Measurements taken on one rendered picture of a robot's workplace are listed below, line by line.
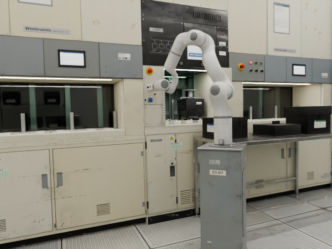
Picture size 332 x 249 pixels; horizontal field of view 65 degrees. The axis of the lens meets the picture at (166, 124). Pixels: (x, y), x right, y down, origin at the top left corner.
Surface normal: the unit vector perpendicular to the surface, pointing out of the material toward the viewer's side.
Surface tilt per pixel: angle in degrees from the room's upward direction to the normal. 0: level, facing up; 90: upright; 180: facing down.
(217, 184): 90
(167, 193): 90
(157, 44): 90
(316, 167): 90
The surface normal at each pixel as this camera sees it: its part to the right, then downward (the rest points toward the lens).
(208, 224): -0.39, 0.06
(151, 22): 0.38, 0.04
